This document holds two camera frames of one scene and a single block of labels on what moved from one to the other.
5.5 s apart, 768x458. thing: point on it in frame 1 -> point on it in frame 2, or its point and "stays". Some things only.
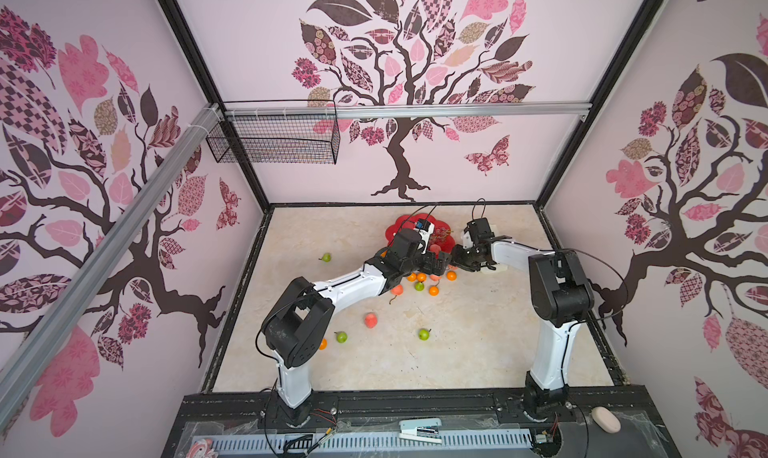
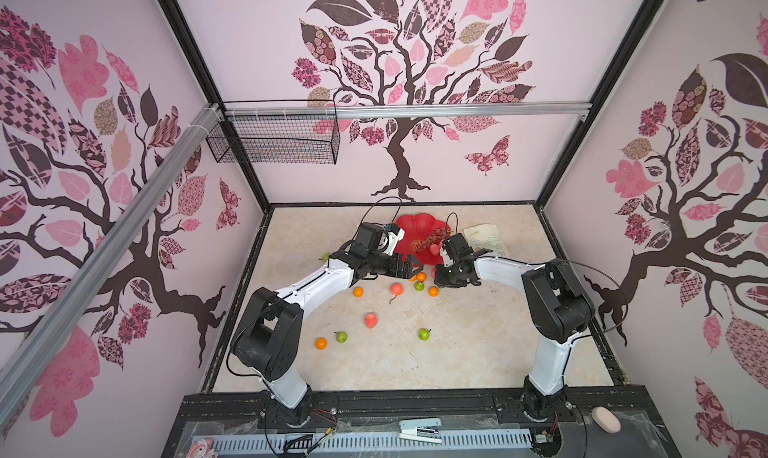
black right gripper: (456, 256) -> (439, 280)
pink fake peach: (398, 291) stays
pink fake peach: (371, 320) stays
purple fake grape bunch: (440, 234) stays
